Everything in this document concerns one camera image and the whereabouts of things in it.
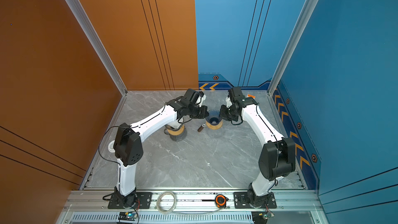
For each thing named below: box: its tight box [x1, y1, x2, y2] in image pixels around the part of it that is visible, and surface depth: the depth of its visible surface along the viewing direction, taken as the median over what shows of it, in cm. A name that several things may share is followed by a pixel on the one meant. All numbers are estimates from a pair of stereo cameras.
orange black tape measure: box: [214, 193, 230, 209], surface depth 72 cm
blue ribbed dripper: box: [205, 109, 222, 126], surface depth 91 cm
